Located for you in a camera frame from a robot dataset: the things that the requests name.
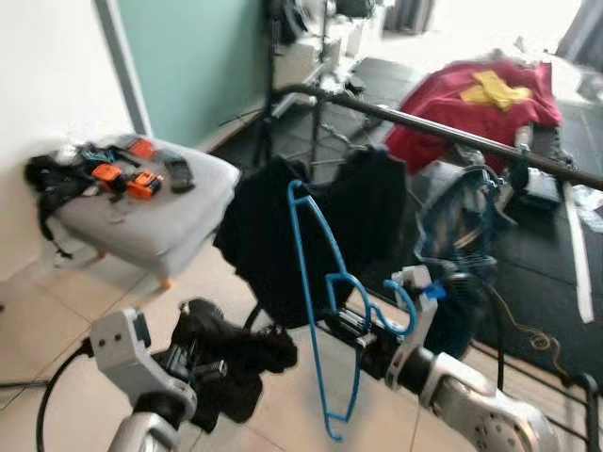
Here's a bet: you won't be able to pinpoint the orange black device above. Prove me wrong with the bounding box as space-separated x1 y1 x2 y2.
90 162 123 186
127 138 158 161
127 171 163 201

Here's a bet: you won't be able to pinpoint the black strap harness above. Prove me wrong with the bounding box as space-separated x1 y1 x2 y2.
24 151 106 257

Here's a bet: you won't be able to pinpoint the black handheld device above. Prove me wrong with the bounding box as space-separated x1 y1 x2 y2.
164 155 197 194

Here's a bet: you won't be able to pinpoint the red cloth with yellow print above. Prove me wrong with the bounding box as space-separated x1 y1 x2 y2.
384 58 564 177

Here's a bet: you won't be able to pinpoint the white shelf unit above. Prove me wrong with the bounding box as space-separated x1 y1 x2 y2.
278 14 387 90

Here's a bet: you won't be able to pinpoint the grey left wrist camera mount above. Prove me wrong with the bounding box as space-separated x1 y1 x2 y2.
88 308 199 422

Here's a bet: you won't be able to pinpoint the blue jeans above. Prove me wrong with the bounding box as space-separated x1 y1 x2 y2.
415 165 514 359

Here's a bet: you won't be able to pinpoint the blue plastic hanger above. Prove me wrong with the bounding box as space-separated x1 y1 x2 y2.
286 179 420 444

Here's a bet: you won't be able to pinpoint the plain black t-shirt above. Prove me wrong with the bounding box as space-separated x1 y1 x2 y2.
215 146 411 331

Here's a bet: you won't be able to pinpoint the black metal clothes rack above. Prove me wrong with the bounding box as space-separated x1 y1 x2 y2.
269 83 603 452

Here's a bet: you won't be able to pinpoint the black garment with white print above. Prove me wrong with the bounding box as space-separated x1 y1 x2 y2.
172 299 300 425

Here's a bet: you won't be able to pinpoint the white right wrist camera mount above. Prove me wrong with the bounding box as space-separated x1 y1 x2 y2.
388 266 446 389

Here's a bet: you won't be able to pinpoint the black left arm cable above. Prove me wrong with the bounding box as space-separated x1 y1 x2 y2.
36 337 95 452

